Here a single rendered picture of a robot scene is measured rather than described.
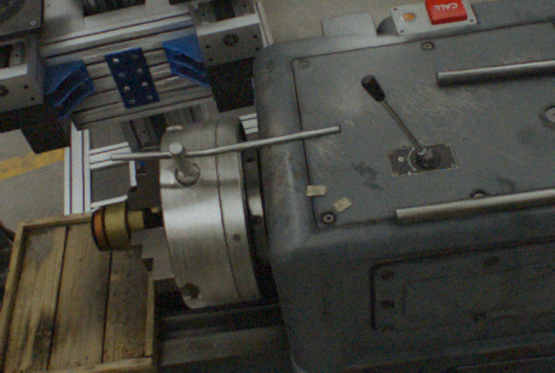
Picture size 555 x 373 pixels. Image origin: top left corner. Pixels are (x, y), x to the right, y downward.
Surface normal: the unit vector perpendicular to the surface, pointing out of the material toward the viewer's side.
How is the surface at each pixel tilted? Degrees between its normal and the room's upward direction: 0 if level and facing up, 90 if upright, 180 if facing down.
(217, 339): 0
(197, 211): 34
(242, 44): 90
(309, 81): 0
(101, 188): 0
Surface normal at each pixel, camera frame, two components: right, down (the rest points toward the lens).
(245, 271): 0.05, 0.58
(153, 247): -0.12, -0.66
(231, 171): -0.08, -0.38
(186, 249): 0.00, 0.29
